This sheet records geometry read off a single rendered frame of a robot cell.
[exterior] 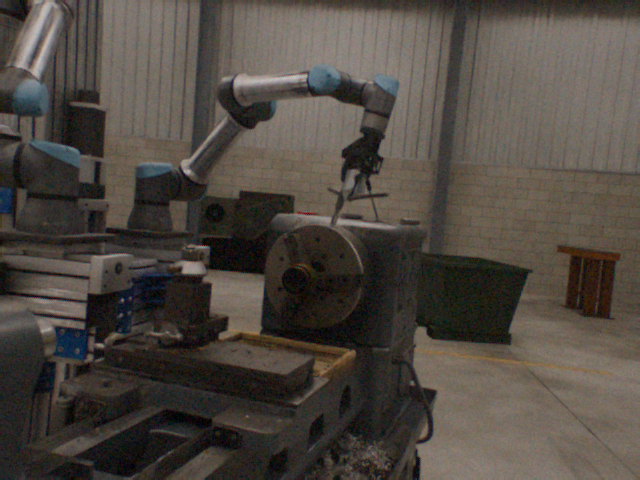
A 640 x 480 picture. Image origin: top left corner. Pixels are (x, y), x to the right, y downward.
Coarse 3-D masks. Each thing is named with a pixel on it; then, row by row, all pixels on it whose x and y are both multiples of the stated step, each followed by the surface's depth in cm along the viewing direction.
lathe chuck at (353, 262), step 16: (304, 240) 177; (320, 240) 175; (336, 240) 173; (352, 240) 176; (272, 256) 180; (320, 256) 175; (336, 256) 173; (352, 256) 172; (272, 272) 180; (352, 272) 172; (368, 272) 177; (272, 288) 180; (320, 288) 185; (336, 288) 173; (352, 288) 172; (368, 288) 179; (304, 304) 177; (320, 304) 175; (336, 304) 174; (352, 304) 172; (304, 320) 177; (320, 320) 175; (336, 320) 174
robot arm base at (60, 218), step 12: (36, 204) 150; (48, 204) 150; (60, 204) 152; (72, 204) 154; (24, 216) 150; (36, 216) 149; (48, 216) 150; (60, 216) 151; (72, 216) 154; (24, 228) 150; (36, 228) 149; (48, 228) 149; (60, 228) 151; (72, 228) 153
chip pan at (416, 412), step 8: (416, 408) 232; (424, 408) 233; (408, 416) 222; (416, 416) 223; (408, 424) 214; (400, 432) 205; (408, 432) 206; (392, 440) 198; (400, 440) 198; (392, 448) 191; (400, 448) 192
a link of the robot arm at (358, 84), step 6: (354, 78) 168; (354, 84) 167; (360, 84) 169; (366, 84) 168; (354, 90) 167; (360, 90) 168; (348, 96) 167; (354, 96) 169; (360, 96) 168; (342, 102) 175; (348, 102) 171; (354, 102) 171; (360, 102) 169
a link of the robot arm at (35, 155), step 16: (32, 144) 150; (48, 144) 150; (16, 160) 149; (32, 160) 149; (48, 160) 150; (64, 160) 151; (16, 176) 150; (32, 176) 150; (48, 176) 150; (64, 176) 152; (48, 192) 150; (64, 192) 152
